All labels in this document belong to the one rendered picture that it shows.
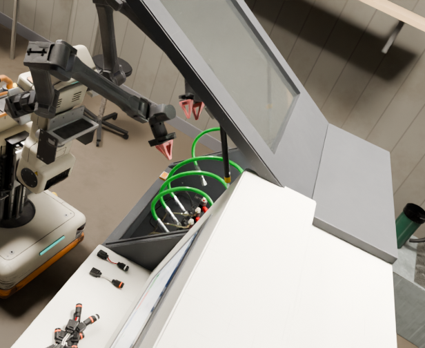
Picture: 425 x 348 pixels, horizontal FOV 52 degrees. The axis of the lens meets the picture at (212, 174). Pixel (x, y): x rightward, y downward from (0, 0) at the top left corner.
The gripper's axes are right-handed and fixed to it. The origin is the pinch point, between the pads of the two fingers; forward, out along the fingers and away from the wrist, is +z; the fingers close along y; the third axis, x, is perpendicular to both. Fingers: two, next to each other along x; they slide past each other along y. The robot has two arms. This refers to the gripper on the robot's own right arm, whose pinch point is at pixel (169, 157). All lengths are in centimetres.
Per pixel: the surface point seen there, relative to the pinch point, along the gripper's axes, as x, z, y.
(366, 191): 9, 29, 70
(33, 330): -75, 26, -6
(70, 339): -70, 32, 2
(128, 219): -15.7, 18.0, -18.7
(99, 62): 125, -66, -144
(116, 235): -26.1, 20.0, -16.7
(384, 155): 45, 28, 69
